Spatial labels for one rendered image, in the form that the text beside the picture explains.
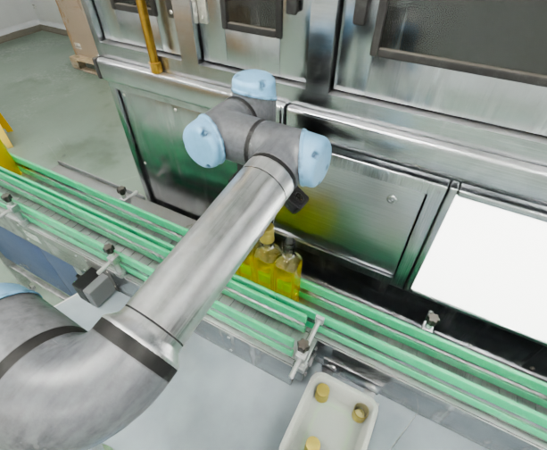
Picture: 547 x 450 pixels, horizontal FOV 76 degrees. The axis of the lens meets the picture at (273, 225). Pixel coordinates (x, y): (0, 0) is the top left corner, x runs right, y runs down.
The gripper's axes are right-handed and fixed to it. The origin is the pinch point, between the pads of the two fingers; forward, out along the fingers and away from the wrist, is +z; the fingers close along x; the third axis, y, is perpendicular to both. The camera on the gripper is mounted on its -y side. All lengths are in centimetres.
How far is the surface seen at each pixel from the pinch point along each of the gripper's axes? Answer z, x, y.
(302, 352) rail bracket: 15.4, 15.1, -18.8
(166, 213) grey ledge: 27, -10, 49
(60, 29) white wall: 109, -279, 550
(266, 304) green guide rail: 21.7, 6.0, -3.4
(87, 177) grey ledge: 27, -9, 92
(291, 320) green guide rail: 23.9, 5.2, -10.6
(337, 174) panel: -11.4, -13.4, -10.4
